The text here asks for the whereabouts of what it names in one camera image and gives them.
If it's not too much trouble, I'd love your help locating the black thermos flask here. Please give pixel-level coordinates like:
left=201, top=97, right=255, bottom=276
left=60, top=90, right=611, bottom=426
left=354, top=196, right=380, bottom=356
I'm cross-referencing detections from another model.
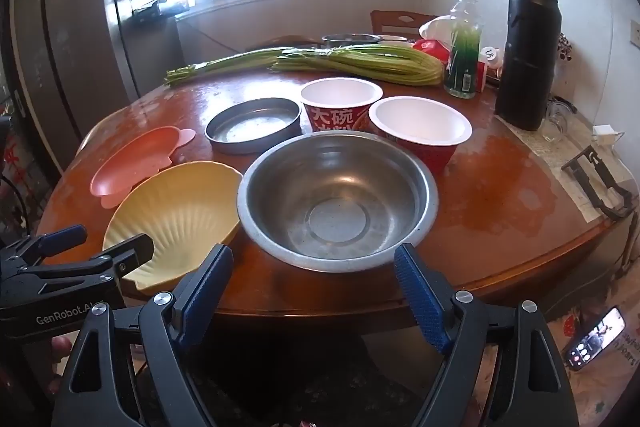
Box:
left=494, top=0, right=561, bottom=132

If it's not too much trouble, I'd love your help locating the person's left hand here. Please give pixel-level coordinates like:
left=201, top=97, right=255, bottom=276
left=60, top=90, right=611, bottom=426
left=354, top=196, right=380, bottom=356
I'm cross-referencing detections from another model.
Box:
left=47, top=335, right=75, bottom=401

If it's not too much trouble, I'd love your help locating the small white box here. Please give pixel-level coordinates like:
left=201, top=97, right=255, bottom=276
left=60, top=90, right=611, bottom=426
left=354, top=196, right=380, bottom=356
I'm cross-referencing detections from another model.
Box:
left=592, top=124, right=626, bottom=145

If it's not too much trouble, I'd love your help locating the printed cloth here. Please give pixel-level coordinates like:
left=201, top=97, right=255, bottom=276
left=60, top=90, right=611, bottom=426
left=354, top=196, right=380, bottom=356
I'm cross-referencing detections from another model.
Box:
left=545, top=287, right=640, bottom=427

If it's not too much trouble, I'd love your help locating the large steel bowl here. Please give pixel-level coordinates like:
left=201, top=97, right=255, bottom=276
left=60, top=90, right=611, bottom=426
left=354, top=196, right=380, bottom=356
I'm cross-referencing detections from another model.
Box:
left=237, top=130, right=439, bottom=273

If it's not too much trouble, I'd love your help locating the pink plastic plate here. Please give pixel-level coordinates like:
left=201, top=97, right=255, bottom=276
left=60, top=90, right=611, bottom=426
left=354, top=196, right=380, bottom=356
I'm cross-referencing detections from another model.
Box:
left=90, top=126, right=197, bottom=208

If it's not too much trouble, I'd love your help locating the thin celery bundle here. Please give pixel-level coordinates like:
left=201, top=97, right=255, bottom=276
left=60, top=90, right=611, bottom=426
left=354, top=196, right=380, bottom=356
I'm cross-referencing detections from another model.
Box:
left=165, top=46, right=311, bottom=86

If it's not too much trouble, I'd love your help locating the small glass jar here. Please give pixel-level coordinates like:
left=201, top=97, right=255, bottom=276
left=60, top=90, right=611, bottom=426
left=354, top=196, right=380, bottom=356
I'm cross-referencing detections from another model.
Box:
left=541, top=99, right=577, bottom=144

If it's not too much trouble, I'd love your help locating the small steel bowl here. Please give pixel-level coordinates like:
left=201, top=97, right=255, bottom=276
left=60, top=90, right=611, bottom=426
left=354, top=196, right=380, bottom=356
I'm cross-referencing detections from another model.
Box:
left=321, top=33, right=382, bottom=48

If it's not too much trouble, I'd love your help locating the smartphone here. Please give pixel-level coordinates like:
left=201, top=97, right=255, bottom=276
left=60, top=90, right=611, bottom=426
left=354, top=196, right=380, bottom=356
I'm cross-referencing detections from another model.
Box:
left=562, top=306, right=627, bottom=372

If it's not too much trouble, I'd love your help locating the white plastic bag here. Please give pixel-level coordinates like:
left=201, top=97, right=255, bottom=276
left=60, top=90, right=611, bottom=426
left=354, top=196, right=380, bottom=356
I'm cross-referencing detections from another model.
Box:
left=419, top=16, right=458, bottom=42

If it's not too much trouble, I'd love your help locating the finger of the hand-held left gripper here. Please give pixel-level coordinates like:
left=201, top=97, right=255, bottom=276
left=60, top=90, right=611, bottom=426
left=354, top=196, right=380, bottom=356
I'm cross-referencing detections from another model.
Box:
left=0, top=233, right=156, bottom=286
left=0, top=224, right=89, bottom=266

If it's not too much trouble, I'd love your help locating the red tissue pack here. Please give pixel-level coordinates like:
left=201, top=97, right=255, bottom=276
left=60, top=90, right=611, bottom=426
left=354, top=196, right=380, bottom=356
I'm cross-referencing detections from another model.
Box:
left=412, top=38, right=451, bottom=65

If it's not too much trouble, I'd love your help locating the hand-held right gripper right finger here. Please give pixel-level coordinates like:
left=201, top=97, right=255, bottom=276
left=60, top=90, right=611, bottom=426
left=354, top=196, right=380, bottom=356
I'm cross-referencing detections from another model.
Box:
left=393, top=242, right=579, bottom=427

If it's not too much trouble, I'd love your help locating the clear bottle with green liquid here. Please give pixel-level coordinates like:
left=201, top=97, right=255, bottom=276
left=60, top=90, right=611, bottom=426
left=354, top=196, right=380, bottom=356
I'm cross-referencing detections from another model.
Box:
left=444, top=0, right=485, bottom=99

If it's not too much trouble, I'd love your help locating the thick celery bundle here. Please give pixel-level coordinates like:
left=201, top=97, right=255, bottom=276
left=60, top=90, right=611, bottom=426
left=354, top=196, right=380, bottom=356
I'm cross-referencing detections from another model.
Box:
left=271, top=43, right=446, bottom=88

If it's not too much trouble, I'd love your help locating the black metal tool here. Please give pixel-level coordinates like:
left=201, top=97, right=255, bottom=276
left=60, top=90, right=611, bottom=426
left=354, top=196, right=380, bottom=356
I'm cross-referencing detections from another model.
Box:
left=561, top=146, right=634, bottom=219

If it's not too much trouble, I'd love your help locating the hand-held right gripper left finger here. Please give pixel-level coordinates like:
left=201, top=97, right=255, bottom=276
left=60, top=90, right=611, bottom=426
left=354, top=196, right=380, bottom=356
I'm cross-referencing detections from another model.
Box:
left=51, top=243, right=236, bottom=427

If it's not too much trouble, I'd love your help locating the curved wooden chair back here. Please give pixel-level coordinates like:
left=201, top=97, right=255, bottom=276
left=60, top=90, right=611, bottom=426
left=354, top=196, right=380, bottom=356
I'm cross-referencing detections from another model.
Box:
left=252, top=34, right=323, bottom=52

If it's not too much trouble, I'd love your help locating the round steel pan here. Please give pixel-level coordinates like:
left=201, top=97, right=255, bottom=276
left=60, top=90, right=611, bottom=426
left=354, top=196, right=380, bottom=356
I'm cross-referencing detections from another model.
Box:
left=204, top=97, right=302, bottom=155

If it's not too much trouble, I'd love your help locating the yellow shell-shaped plate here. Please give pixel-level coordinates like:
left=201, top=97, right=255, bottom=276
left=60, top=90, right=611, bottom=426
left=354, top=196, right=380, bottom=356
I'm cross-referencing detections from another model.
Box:
left=102, top=161, right=244, bottom=294

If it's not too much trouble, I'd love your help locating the printed paper sheet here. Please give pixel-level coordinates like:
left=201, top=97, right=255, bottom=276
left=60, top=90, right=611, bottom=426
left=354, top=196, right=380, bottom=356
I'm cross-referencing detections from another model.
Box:
left=495, top=112, right=621, bottom=223

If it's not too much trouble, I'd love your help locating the red paper bowl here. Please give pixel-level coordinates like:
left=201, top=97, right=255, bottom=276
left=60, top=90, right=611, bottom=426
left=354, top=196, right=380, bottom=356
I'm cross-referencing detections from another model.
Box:
left=300, top=77, right=384, bottom=136
left=368, top=96, right=473, bottom=178

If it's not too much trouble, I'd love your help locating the small red box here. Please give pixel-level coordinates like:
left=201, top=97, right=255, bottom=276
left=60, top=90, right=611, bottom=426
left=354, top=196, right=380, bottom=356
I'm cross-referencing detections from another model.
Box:
left=474, top=59, right=490, bottom=94

